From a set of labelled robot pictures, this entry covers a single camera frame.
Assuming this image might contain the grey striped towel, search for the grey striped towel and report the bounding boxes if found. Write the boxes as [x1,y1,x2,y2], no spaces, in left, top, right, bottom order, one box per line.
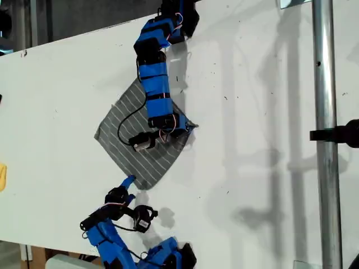
[94,77,199,192]

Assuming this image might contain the white plastic box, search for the white plastic box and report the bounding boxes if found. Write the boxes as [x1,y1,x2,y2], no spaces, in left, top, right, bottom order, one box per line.
[45,253,104,269]

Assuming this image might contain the brown cardboard box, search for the brown cardboard box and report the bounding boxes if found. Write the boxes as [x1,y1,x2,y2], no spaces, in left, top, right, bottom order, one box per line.
[20,244,57,263]

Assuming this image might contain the yellow object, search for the yellow object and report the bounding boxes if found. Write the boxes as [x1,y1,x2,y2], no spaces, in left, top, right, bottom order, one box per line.
[0,163,8,193]

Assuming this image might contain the black camera stalk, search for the black camera stalk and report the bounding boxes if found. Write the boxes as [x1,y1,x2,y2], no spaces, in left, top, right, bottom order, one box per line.
[148,130,161,149]
[122,206,139,221]

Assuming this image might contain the black camera box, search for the black camera box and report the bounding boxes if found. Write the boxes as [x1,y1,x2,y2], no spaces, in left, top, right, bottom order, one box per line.
[128,131,157,152]
[134,205,158,234]

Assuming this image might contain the black camera cable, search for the black camera cable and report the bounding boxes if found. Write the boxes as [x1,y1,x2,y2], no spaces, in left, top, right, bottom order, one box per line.
[117,57,149,146]
[111,222,149,261]

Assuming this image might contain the steel post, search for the steel post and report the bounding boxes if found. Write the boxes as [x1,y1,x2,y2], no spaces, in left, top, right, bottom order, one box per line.
[311,0,343,269]

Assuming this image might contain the black post clamp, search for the black post clamp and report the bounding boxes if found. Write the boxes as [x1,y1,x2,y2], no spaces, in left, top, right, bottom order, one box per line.
[309,119,359,149]

